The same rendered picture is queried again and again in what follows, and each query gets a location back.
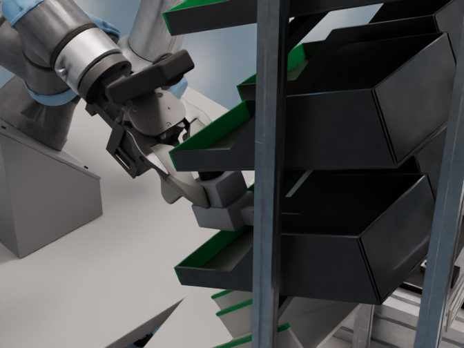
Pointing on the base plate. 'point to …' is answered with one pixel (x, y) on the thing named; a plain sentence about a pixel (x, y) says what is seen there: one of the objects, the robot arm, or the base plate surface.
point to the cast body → (225, 201)
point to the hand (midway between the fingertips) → (219, 184)
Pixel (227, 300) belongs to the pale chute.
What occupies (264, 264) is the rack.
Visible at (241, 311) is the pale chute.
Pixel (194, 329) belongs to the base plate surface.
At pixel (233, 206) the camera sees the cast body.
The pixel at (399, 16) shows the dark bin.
